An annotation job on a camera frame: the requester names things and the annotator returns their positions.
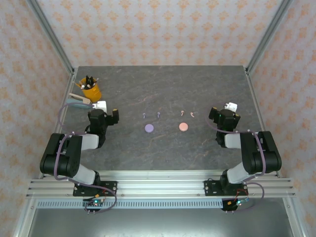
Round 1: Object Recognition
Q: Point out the yellow pen cup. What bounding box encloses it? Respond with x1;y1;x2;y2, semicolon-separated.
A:
79;82;102;103

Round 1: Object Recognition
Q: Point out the teal beige stapler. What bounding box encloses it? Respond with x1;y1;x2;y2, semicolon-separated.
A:
67;92;93;110

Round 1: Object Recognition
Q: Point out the grey metal base panel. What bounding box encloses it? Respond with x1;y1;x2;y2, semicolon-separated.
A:
14;208;304;237

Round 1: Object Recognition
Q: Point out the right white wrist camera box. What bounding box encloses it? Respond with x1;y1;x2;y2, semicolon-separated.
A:
224;102;239;112

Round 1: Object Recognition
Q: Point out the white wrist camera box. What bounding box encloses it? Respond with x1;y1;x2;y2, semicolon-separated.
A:
95;100;108;112
224;102;239;112

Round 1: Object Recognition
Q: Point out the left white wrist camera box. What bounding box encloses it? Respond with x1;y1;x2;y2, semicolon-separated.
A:
95;100;108;112

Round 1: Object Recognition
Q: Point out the aluminium side rail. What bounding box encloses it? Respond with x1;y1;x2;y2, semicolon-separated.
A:
245;66;282;178
39;69;78;180

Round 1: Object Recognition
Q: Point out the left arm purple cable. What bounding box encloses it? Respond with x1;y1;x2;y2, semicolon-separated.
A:
53;102;118;213

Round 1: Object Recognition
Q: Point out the red black power wire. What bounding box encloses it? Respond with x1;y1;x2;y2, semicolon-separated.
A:
228;188;249;205
83;191;107;202

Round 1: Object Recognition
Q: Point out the wide aluminium rail beam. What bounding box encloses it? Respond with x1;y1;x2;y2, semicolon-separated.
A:
26;170;297;198

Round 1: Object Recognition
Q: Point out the aluminium corner post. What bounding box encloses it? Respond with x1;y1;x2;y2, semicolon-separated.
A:
245;0;296;75
26;0;75;76

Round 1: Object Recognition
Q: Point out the white slotted cable duct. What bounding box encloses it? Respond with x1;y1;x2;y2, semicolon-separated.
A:
36;200;224;209

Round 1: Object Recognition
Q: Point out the aluminium frame leg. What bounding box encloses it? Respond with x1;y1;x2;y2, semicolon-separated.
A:
282;197;307;237
13;198;38;237

